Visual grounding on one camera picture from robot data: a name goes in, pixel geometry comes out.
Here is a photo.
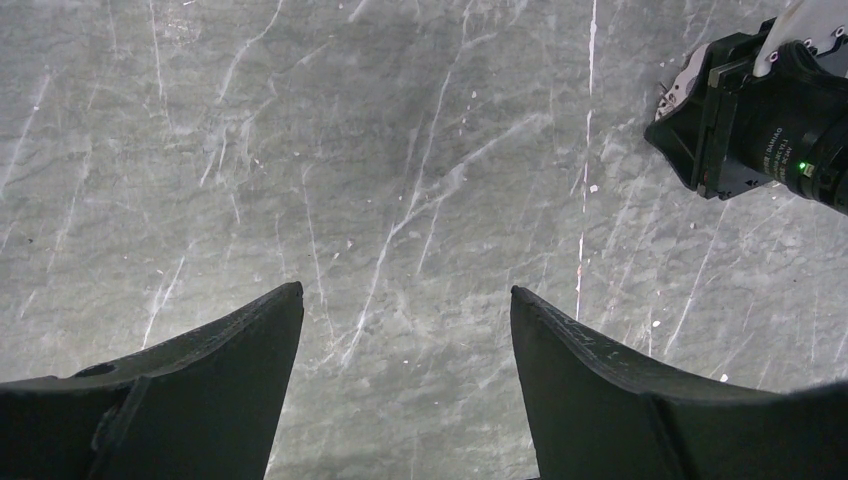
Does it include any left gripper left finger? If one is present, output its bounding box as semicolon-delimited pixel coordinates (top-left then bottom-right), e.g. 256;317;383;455
1;282;304;479

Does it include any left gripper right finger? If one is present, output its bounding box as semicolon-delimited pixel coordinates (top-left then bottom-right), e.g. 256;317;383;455
510;286;847;479

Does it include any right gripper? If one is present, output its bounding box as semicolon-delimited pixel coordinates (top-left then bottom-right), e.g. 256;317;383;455
644;20;847;214

